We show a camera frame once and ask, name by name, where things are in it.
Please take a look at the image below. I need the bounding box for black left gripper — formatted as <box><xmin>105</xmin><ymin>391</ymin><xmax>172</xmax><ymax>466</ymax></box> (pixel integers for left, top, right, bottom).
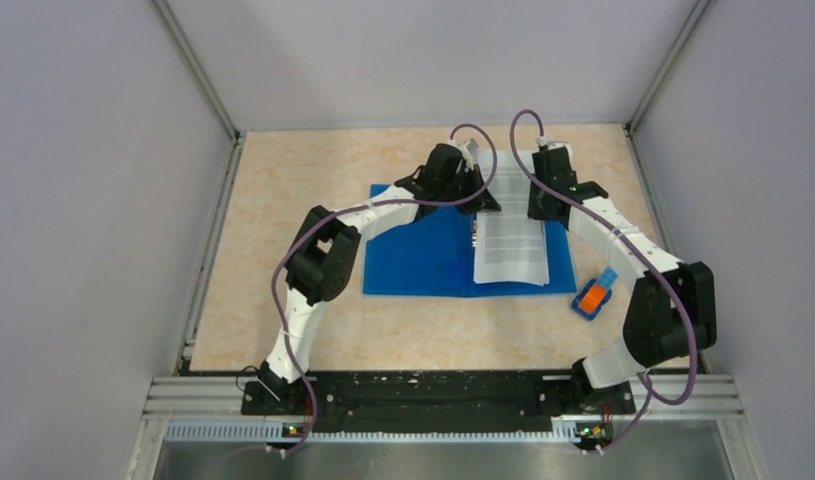
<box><xmin>437</xmin><ymin>163</ymin><xmax>499</xmax><ymax>214</ymax></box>

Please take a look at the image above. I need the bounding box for blue plastic file folder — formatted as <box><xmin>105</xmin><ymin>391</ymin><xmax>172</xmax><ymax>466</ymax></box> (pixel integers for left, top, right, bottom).
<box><xmin>362</xmin><ymin>207</ymin><xmax>577</xmax><ymax>298</ymax></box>

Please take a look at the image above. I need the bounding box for white printed paper stack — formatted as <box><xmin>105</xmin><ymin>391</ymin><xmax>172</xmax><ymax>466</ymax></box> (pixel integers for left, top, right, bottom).
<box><xmin>473</xmin><ymin>149</ymin><xmax>550</xmax><ymax>286</ymax></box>

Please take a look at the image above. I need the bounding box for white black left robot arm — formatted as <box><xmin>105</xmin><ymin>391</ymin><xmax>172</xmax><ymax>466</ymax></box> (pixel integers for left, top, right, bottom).
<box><xmin>259</xmin><ymin>140</ymin><xmax>501</xmax><ymax>414</ymax></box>

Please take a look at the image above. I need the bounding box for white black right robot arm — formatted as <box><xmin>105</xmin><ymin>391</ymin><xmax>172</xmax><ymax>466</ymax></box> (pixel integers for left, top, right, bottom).
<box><xmin>527</xmin><ymin>137</ymin><xmax>717</xmax><ymax>412</ymax></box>

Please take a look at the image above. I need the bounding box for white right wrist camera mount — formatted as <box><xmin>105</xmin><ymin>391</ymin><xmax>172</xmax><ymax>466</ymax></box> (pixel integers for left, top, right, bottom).
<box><xmin>536</xmin><ymin>135</ymin><xmax>570</xmax><ymax>150</ymax></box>

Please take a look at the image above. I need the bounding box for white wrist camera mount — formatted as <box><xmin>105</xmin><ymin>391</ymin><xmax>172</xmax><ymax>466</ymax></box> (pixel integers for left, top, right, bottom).
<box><xmin>447</xmin><ymin>138</ymin><xmax>480</xmax><ymax>170</ymax></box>
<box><xmin>536</xmin><ymin>135</ymin><xmax>570</xmax><ymax>150</ymax></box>

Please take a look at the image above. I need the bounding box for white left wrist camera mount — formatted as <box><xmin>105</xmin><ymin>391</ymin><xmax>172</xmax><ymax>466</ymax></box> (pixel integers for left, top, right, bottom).
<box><xmin>447</xmin><ymin>138</ymin><xmax>480</xmax><ymax>170</ymax></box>

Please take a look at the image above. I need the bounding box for grey aluminium frame post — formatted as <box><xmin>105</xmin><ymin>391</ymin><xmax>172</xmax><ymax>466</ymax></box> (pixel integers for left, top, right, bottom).
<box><xmin>625</xmin><ymin>0</ymin><xmax>717</xmax><ymax>137</ymax></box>

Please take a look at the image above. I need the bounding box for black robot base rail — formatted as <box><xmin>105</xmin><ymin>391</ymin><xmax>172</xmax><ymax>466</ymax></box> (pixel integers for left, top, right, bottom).
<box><xmin>241</xmin><ymin>370</ymin><xmax>637</xmax><ymax>434</ymax></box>

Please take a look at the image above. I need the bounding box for grey left frame post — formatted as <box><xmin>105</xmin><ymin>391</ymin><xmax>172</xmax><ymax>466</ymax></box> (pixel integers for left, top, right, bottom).
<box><xmin>149</xmin><ymin>0</ymin><xmax>241</xmax><ymax>144</ymax></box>

